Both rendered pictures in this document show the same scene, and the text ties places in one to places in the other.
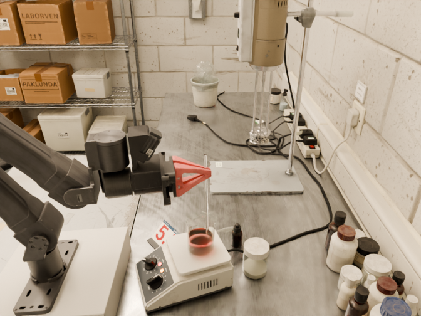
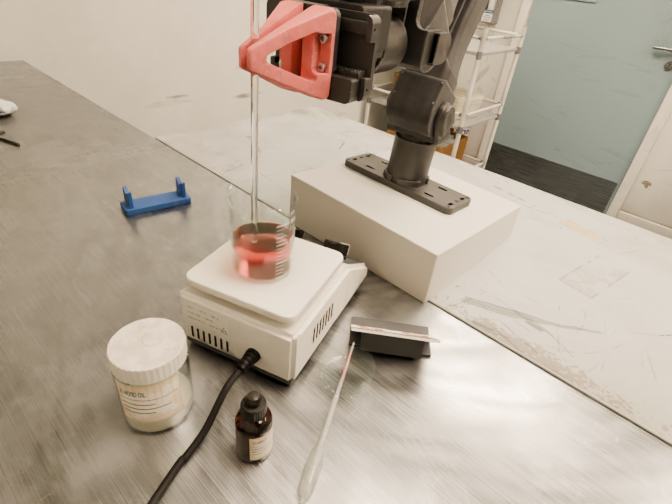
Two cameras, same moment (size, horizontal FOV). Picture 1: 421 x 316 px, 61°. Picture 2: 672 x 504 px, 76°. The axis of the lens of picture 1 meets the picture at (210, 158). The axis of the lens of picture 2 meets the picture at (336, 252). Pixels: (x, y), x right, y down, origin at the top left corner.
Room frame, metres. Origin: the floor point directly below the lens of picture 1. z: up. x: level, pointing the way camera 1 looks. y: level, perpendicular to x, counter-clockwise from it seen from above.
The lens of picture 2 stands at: (0.88, -0.19, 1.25)
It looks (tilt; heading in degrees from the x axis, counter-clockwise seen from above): 34 degrees down; 131
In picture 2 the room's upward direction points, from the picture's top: 7 degrees clockwise
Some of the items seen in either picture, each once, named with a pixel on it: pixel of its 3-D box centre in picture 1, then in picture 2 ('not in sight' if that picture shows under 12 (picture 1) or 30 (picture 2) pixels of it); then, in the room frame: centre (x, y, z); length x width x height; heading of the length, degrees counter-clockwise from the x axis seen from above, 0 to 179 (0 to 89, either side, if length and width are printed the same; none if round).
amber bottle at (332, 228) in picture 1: (337, 231); not in sight; (0.70, -0.32, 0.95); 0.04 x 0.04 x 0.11
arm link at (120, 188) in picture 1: (118, 179); (372, 36); (0.58, 0.17, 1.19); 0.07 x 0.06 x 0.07; 101
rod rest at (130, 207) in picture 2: not in sight; (155, 195); (0.28, 0.06, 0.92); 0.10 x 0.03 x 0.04; 82
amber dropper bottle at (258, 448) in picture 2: (237, 234); (253, 422); (0.71, -0.07, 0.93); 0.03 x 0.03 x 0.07
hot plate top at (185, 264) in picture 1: (197, 249); (269, 267); (0.60, 0.03, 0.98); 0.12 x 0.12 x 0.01; 20
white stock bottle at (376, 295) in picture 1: (381, 300); not in sight; (0.50, -0.35, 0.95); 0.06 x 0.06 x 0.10
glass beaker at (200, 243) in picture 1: (202, 235); (260, 234); (0.60, 0.02, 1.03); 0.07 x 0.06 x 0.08; 99
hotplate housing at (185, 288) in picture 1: (187, 266); (281, 287); (0.59, 0.05, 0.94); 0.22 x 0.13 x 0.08; 110
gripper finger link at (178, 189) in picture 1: (187, 172); (296, 55); (0.61, 0.05, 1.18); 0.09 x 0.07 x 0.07; 101
